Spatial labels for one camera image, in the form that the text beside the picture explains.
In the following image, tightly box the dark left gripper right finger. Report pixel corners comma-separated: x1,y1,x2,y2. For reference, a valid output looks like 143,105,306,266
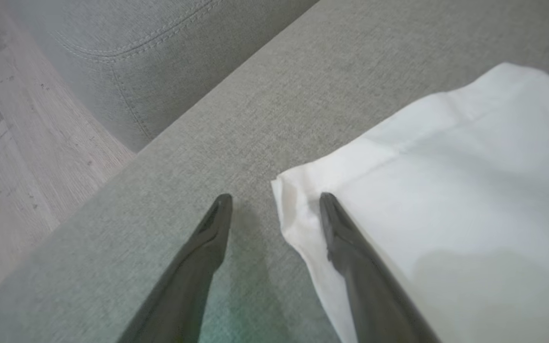
319,192,443,343

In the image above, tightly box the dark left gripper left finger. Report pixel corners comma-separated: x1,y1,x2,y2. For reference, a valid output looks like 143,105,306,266
116,193,234,343

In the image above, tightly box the plain white cloth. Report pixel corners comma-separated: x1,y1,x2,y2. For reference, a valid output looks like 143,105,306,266
271,62,549,343

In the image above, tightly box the grey sofa back cushion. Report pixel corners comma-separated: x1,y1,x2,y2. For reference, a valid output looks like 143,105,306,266
5,0,320,154

